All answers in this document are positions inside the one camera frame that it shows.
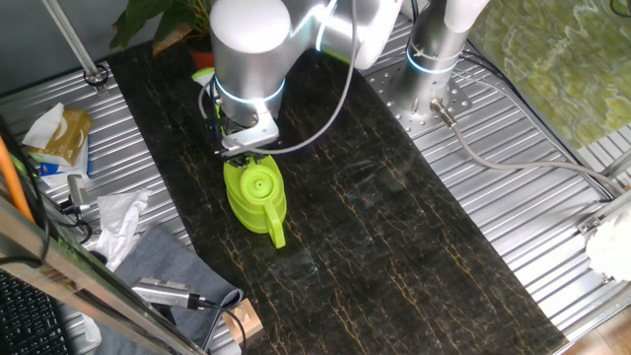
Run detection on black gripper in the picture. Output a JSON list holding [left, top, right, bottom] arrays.
[[220, 147, 277, 172]]

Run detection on green plastic watering can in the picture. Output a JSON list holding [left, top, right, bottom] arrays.
[[190, 67, 288, 250]]

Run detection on red plant pot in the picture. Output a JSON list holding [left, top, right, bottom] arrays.
[[188, 41, 216, 71]]

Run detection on anthurium plant with broad leaves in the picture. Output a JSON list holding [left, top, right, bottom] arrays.
[[108, 0, 216, 56]]

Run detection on grey towel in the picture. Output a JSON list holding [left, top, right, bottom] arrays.
[[96, 225, 245, 355]]

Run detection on crumpled white tissue paper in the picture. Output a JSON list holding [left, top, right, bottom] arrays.
[[88, 188, 154, 272]]

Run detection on dark marbled table mat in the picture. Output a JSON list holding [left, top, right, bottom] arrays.
[[106, 9, 568, 355]]

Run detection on wooden block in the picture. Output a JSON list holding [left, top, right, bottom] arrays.
[[221, 297, 265, 345]]

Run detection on yellow tissue box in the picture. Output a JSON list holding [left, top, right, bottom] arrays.
[[23, 102, 95, 167]]

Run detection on blue and white box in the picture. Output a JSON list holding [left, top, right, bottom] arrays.
[[29, 137, 93, 188]]

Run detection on silver support pole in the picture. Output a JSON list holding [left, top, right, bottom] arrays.
[[41, 0, 109, 95]]

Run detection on orange tube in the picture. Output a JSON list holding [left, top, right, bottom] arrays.
[[0, 135, 35, 223]]

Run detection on black keyboard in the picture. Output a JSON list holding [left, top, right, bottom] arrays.
[[0, 268, 70, 355]]

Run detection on green marbled sheet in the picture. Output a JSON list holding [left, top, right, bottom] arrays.
[[465, 0, 631, 152]]

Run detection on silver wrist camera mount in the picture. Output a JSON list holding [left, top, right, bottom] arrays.
[[216, 110, 281, 158]]

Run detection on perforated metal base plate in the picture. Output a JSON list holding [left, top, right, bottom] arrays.
[[367, 61, 473, 139]]

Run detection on silver finned camera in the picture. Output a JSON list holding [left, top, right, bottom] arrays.
[[130, 276, 208, 311]]

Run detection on black camera cable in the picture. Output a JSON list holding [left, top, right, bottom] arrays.
[[196, 295, 247, 355]]

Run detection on small silver camera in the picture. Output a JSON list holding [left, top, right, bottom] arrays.
[[66, 174, 93, 216]]

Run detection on aluminium frame bar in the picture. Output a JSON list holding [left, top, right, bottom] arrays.
[[0, 196, 208, 355]]

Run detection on grey robot cable with connector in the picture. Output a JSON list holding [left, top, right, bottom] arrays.
[[429, 98, 627, 196]]

